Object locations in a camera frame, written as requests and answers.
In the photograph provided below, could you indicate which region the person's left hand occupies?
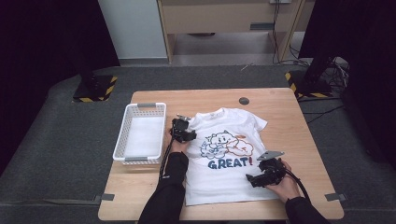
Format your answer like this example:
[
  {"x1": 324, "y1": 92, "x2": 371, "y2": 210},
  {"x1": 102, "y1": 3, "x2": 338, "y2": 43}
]
[{"x1": 164, "y1": 127, "x2": 190, "y2": 154}]

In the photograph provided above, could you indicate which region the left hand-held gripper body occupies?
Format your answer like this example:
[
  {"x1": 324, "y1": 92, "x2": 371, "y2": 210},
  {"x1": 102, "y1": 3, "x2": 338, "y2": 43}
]
[{"x1": 170, "y1": 114, "x2": 191, "y2": 144}]

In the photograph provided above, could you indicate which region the black hanging desk cable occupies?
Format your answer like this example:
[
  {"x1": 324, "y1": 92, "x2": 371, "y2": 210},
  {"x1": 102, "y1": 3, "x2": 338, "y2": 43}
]
[{"x1": 271, "y1": 0, "x2": 311, "y2": 67}]

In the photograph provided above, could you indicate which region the white plastic basket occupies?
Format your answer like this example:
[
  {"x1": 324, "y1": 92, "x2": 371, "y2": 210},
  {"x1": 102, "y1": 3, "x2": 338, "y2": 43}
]
[{"x1": 112, "y1": 102, "x2": 167, "y2": 166}]

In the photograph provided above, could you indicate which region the white printed t-shirt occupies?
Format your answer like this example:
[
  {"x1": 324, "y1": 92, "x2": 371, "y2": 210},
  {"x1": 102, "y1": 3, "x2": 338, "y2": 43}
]
[{"x1": 184, "y1": 107, "x2": 280, "y2": 207}]

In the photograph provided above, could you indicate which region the person's right hand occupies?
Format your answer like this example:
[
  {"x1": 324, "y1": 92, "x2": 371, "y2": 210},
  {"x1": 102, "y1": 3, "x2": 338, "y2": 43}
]
[{"x1": 265, "y1": 160, "x2": 302, "y2": 203}]

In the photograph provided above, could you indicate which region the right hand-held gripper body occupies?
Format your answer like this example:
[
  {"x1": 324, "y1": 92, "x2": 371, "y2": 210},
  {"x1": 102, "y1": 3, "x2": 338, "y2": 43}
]
[{"x1": 256, "y1": 150, "x2": 287, "y2": 188}]

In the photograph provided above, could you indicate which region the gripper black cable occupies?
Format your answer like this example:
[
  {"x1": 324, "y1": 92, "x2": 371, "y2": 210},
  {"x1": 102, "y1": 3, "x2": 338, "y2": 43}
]
[
  {"x1": 281, "y1": 169, "x2": 311, "y2": 202},
  {"x1": 159, "y1": 138, "x2": 175, "y2": 182}
]

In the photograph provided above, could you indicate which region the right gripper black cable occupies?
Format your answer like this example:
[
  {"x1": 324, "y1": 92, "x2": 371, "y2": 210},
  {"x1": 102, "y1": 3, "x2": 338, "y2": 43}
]
[{"x1": 281, "y1": 169, "x2": 311, "y2": 202}]

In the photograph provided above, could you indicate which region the grey tape strip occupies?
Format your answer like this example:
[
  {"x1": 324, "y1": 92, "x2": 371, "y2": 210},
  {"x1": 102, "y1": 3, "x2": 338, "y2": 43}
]
[
  {"x1": 92, "y1": 192, "x2": 116, "y2": 203},
  {"x1": 324, "y1": 192, "x2": 348, "y2": 203}
]

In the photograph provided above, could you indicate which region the bundle of floor cables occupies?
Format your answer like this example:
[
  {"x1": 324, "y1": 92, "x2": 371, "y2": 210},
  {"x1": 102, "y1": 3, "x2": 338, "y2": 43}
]
[{"x1": 323, "y1": 56, "x2": 350, "y2": 95}]

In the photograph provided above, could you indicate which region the black floor cable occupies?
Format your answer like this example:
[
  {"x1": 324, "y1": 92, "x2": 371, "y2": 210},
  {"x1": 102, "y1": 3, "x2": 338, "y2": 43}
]
[{"x1": 302, "y1": 104, "x2": 346, "y2": 124}]

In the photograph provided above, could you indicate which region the striped black stand base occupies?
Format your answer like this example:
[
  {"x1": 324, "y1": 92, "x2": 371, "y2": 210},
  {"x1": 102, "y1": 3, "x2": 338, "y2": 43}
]
[
  {"x1": 72, "y1": 74, "x2": 119, "y2": 104},
  {"x1": 284, "y1": 70, "x2": 333, "y2": 99}
]

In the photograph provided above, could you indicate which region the black curtain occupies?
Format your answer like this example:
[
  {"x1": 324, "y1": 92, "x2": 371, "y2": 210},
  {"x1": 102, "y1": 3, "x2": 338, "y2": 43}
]
[
  {"x1": 298, "y1": 0, "x2": 396, "y2": 164},
  {"x1": 0, "y1": 0, "x2": 121, "y2": 176}
]

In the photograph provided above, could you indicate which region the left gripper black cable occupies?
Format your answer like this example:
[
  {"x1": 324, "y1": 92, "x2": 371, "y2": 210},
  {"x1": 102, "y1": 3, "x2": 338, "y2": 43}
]
[{"x1": 159, "y1": 138, "x2": 175, "y2": 182}]

